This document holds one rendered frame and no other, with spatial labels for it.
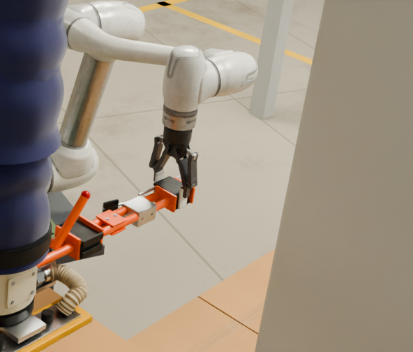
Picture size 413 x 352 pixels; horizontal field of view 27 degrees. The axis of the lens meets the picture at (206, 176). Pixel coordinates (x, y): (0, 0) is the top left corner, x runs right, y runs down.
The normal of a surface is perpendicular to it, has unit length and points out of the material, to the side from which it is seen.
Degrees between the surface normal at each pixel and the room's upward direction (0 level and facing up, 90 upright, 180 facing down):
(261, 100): 90
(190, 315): 0
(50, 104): 86
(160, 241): 0
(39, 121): 98
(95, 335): 0
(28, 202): 73
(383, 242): 90
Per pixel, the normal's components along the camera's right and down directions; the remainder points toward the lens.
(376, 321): -0.64, 0.30
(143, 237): 0.13, -0.87
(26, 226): 0.60, 0.55
